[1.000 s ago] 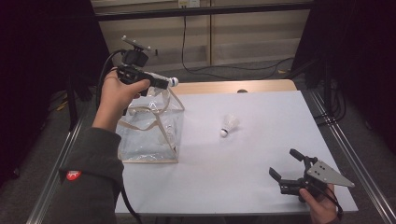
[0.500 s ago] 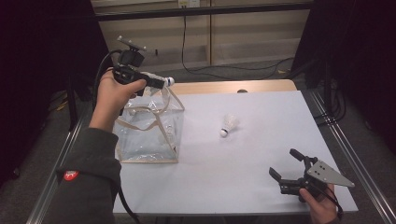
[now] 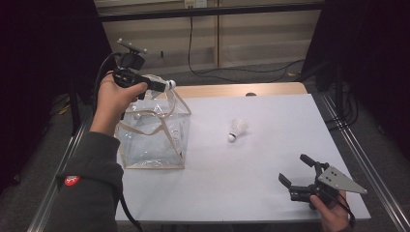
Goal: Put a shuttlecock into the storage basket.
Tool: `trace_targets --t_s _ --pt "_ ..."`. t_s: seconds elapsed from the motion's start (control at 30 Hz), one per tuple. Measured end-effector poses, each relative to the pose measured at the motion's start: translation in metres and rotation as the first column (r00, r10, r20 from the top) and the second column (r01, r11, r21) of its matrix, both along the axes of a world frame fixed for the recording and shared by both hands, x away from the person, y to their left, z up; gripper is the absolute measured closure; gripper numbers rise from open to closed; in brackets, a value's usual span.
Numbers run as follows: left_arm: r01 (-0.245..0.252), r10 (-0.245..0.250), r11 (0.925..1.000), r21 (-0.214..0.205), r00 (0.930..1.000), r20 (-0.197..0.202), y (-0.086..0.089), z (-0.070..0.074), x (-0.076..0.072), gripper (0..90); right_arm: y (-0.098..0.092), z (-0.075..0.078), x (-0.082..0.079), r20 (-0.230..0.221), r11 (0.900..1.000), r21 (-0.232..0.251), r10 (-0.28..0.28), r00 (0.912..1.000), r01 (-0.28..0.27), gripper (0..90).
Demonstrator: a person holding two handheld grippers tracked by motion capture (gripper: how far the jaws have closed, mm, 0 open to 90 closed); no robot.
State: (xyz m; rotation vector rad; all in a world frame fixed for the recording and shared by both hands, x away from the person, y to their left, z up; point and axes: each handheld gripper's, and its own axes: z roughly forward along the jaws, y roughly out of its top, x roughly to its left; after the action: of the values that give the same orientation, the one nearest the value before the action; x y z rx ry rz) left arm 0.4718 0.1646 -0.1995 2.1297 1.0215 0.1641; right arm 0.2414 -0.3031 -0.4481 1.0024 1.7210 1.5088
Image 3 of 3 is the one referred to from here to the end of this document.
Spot black power cable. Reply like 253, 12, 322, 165
188, 15, 306, 83

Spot dark curtain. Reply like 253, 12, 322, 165
0, 0, 120, 194
303, 0, 410, 159

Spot person's right hand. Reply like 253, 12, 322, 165
309, 189, 352, 232

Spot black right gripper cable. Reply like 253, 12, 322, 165
322, 189, 357, 230

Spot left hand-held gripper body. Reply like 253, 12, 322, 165
112, 38, 149, 98

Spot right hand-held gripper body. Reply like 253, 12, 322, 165
288, 164, 368, 207

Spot person's left hand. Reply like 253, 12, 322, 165
89, 74, 149, 137

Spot beige wooden cabinet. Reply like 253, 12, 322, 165
95, 0, 323, 75

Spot metal floor rail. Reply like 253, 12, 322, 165
27, 119, 90, 232
322, 93, 410, 232

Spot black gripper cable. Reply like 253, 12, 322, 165
92, 51, 144, 232
322, 189, 357, 230

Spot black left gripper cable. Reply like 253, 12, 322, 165
92, 51, 144, 232

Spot white table mat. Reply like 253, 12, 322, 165
114, 93, 371, 224

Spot yellow floor cable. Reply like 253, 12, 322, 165
57, 102, 72, 116

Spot black floor cable bundle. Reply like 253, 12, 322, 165
325, 90, 359, 130

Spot clear bag with beige trim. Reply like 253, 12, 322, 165
115, 74, 192, 170

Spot black metal stand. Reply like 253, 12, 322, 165
69, 76, 98, 136
315, 61, 346, 120

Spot white wall socket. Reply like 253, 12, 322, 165
184, 0, 208, 9

